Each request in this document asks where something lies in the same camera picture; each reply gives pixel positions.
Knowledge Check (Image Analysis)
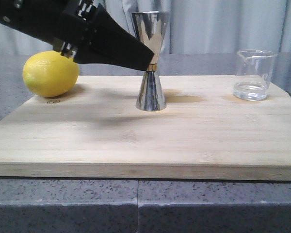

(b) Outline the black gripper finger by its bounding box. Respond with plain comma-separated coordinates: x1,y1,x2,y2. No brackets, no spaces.
74,3,154,70

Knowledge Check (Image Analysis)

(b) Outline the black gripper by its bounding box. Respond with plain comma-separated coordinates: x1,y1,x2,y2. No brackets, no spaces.
0,0,97,57

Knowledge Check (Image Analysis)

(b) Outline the steel double jigger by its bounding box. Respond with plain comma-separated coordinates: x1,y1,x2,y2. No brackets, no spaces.
131,11,169,112

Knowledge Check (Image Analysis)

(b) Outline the small glass measuring beaker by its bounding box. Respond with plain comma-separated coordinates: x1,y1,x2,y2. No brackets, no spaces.
233,50,277,101

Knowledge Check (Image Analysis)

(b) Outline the yellow lemon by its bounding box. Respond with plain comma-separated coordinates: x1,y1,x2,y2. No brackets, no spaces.
22,50,80,98

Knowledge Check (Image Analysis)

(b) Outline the grey curtain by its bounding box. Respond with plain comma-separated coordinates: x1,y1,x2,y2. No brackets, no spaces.
0,0,291,55

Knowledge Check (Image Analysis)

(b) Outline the light wooden cutting board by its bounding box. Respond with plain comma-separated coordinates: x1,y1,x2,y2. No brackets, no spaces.
0,75,291,181

